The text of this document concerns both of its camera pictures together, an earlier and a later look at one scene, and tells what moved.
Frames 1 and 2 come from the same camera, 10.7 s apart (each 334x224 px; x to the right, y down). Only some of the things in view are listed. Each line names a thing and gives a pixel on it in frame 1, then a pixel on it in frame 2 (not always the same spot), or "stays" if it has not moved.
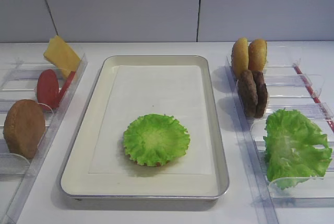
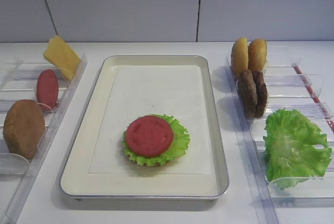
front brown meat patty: x=248 y=93 stays
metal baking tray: x=151 y=131 stays
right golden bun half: x=257 y=55 stays
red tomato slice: x=66 y=86 → x=149 y=136
